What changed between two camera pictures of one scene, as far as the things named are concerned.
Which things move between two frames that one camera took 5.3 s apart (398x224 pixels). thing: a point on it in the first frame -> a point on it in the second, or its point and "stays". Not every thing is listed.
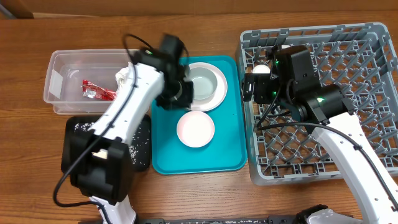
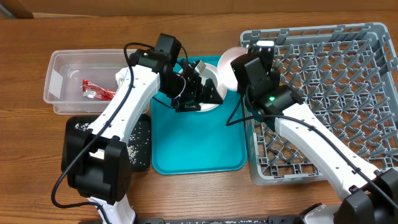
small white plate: x=195 y=129 -> x=226 y=74
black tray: x=141 y=147 stays
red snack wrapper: x=91 y=90 stays
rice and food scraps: x=140 y=139 stays
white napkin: x=123 y=76 stays
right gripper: x=262 y=81 -> x=273 y=68
